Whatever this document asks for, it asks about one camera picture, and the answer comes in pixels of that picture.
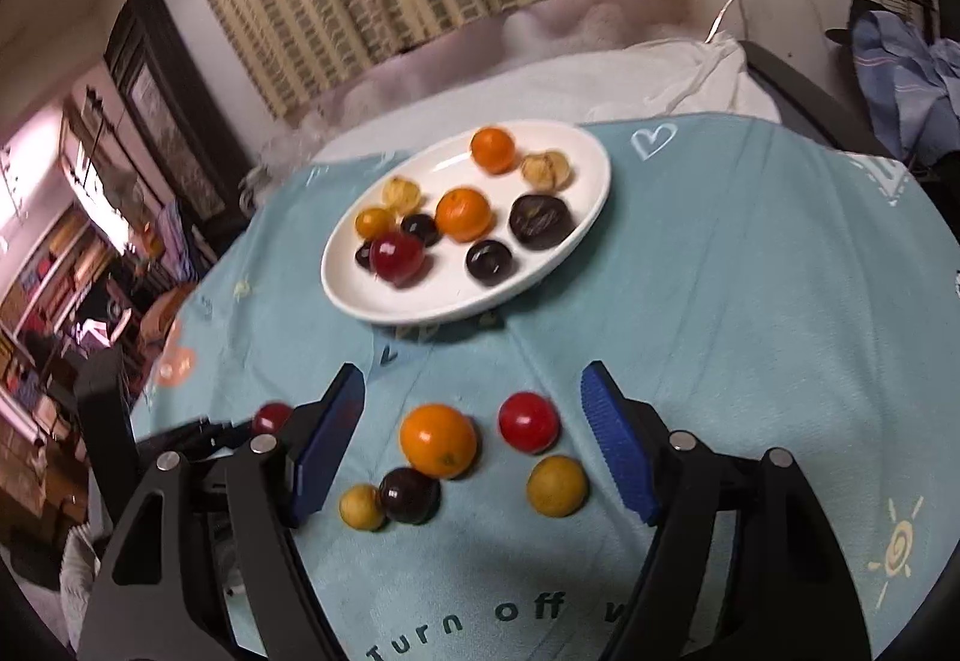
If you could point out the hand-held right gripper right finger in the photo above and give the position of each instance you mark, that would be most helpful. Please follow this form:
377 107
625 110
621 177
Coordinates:
619 451

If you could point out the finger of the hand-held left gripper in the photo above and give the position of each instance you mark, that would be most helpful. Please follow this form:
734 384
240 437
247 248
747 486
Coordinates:
202 436

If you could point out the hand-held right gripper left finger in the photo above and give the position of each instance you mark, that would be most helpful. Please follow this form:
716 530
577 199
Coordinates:
330 451

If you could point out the small yellow fruit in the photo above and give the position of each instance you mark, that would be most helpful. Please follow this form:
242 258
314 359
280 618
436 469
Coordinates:
556 485
362 507

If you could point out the small red plum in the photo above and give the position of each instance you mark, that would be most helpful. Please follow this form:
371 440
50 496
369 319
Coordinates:
271 417

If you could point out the dark purple plum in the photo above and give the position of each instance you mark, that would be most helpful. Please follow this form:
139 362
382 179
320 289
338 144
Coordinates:
421 227
409 494
489 260
362 254

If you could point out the red cherry tomato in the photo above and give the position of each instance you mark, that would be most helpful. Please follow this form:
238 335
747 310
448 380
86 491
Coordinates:
529 421

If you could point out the large mandarin orange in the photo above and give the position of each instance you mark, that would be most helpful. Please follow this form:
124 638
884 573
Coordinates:
439 440

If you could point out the white oval plate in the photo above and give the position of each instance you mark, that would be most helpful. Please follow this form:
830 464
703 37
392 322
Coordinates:
450 286

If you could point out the large red plum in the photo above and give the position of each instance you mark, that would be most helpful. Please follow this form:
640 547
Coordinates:
397 256

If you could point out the dark wrinkled fruit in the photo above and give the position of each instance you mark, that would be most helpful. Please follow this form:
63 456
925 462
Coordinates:
541 220

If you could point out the yellow husked fruit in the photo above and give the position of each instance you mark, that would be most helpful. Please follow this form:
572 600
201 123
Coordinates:
547 170
401 192

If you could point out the brown cushion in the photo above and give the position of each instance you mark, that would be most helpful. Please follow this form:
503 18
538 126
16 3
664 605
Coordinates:
161 316

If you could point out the teal printed tablecloth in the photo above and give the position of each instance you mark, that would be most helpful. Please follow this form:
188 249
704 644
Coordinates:
712 256

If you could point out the dark framed picture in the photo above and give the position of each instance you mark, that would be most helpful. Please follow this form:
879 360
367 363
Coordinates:
161 84

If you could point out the white cloth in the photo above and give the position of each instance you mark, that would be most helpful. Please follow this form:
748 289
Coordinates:
675 76

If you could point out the black chair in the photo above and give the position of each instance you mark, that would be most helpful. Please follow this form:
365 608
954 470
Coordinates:
810 99

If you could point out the blue clothes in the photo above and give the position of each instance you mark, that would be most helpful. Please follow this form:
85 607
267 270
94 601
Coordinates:
900 61

